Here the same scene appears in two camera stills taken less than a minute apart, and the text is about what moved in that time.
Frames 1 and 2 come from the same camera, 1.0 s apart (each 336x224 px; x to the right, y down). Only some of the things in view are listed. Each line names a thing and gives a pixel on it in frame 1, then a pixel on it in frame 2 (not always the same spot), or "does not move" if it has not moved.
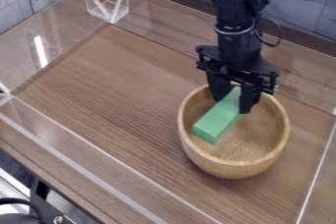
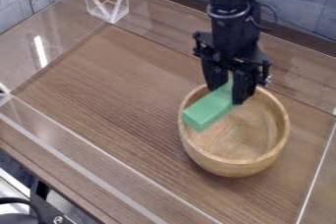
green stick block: [219, 118] -> [209, 107]
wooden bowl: [248, 146] does not move
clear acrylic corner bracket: [108, 10] does not move
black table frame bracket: [41, 209] does not move
